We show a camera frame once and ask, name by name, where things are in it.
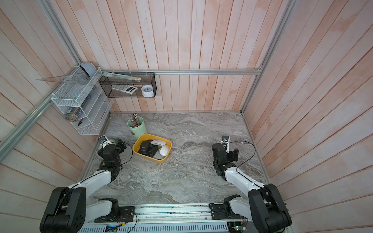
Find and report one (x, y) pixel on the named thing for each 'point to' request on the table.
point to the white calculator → (127, 89)
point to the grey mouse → (158, 156)
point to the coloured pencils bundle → (134, 120)
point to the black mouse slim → (144, 144)
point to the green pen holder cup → (137, 131)
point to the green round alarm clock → (109, 151)
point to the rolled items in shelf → (73, 117)
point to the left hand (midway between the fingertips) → (113, 142)
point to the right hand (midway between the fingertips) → (228, 146)
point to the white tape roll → (147, 91)
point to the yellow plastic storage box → (147, 136)
